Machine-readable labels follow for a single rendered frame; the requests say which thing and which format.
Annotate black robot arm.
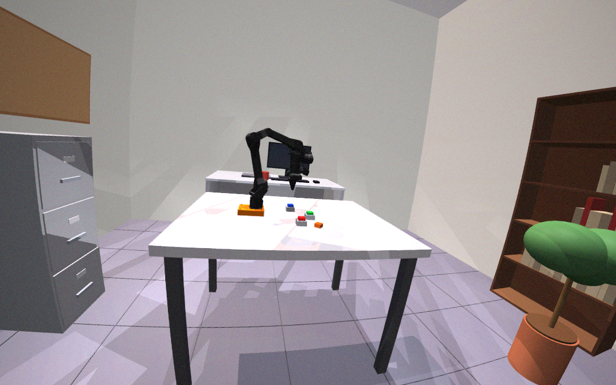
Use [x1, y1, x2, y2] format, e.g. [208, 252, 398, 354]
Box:
[245, 128, 313, 210]

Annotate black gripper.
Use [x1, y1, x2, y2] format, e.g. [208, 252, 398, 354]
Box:
[287, 162, 302, 190]

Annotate red button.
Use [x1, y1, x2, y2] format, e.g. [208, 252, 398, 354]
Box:
[295, 216, 307, 227]

